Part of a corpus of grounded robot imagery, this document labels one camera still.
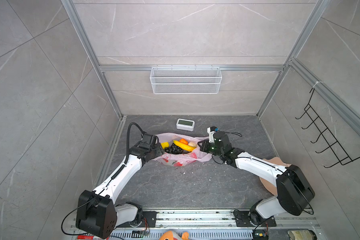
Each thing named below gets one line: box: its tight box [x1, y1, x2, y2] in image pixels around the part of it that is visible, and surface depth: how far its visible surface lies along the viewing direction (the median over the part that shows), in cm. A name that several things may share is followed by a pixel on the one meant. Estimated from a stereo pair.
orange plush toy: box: [159, 230, 190, 240], surface depth 65 cm
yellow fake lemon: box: [161, 141, 170, 149], surface depth 100 cm
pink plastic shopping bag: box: [153, 132, 213, 167], surface depth 85 cm
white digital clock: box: [176, 118, 195, 132], surface depth 112 cm
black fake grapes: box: [164, 143, 191, 155], surface depth 97 cm
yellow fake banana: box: [173, 140, 197, 152], surface depth 95 cm
